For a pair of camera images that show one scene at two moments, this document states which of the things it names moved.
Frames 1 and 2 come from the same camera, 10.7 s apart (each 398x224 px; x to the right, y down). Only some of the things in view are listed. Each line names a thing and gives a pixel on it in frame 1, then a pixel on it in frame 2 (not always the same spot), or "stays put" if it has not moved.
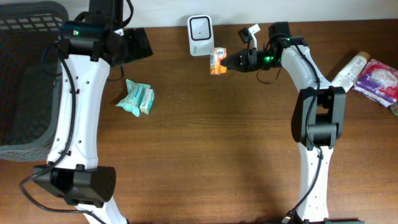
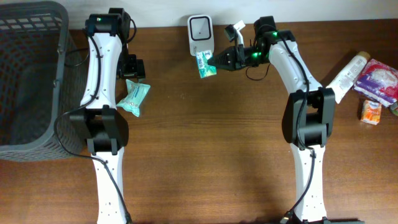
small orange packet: [216, 55] to [371, 112]
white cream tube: [351, 72] stays put
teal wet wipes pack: [132, 101] stays put
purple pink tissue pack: [378, 81] stays put
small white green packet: [147, 101] to [204, 70]
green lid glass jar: [394, 107] stays put
